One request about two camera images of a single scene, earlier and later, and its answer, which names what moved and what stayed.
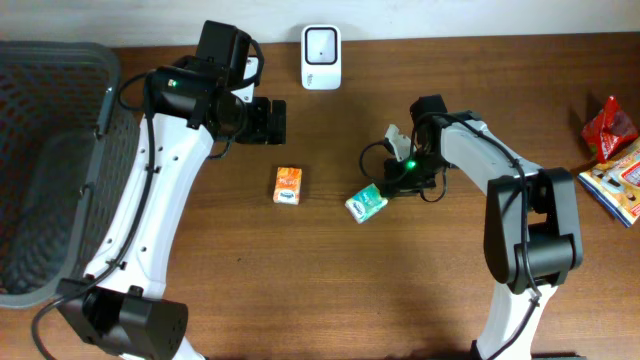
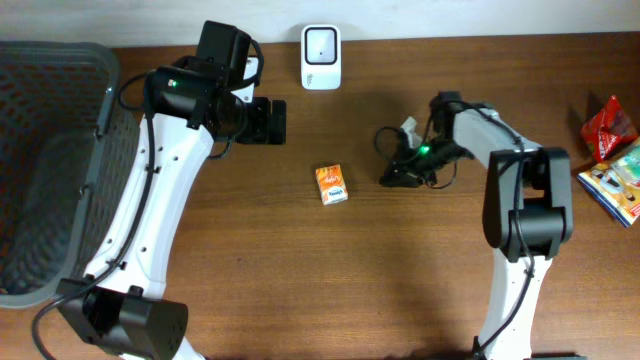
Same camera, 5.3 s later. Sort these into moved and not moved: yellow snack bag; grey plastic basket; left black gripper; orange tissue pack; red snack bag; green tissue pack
Moved: green tissue pack; orange tissue pack
Not moved: red snack bag; grey plastic basket; left black gripper; yellow snack bag
